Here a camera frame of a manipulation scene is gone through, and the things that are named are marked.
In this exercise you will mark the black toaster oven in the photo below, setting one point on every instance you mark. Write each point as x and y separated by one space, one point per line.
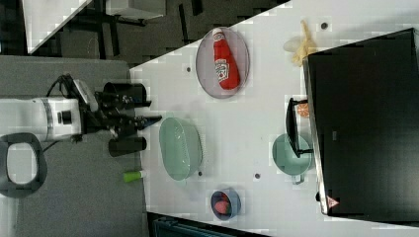
363 107

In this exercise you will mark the black cylinder holder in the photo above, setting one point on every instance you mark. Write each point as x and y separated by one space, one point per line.
136 91
120 147

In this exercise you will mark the red ketchup bottle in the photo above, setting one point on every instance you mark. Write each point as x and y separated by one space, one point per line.
225 66

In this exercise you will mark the red fruit toy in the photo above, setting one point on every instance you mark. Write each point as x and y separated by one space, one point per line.
222 207
223 196

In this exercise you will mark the green cup with handle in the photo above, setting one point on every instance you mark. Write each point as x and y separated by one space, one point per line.
288 162

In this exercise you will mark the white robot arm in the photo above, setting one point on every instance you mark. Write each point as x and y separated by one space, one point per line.
59 118

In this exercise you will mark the grey round plate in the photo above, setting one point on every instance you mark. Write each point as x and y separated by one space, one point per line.
205 65

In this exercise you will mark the orange slice toy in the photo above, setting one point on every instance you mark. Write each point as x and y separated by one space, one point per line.
303 111

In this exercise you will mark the blue bowl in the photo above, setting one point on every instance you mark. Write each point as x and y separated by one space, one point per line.
233 199

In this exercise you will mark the green oval strainer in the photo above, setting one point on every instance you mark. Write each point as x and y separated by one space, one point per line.
181 148

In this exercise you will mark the lime green marker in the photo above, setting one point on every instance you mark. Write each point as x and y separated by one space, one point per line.
133 176

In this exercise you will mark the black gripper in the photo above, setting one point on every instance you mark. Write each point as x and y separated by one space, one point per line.
109 111

